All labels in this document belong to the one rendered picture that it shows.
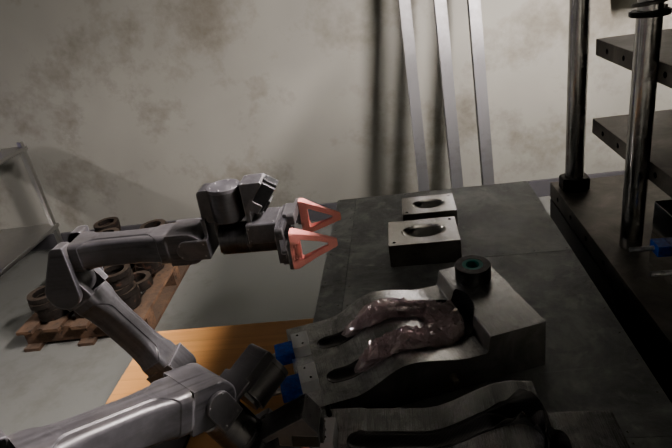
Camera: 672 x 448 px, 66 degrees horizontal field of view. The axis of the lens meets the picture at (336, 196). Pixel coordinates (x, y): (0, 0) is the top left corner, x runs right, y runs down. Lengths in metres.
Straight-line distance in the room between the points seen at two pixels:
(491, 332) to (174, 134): 2.96
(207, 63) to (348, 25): 0.93
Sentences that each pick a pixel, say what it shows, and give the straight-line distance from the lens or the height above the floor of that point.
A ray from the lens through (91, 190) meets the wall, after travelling 4.14.
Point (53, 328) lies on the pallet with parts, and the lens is 3.15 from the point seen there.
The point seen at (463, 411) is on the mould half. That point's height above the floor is 0.91.
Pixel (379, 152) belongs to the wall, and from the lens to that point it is 3.51.
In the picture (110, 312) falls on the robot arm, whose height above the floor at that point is 1.09.
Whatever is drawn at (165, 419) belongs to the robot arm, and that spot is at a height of 1.16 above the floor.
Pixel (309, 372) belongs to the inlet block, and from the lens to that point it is 1.09.
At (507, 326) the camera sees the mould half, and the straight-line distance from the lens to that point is 1.10.
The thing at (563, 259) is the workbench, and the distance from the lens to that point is 1.53.
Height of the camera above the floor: 1.59
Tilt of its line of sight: 23 degrees down
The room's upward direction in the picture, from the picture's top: 9 degrees counter-clockwise
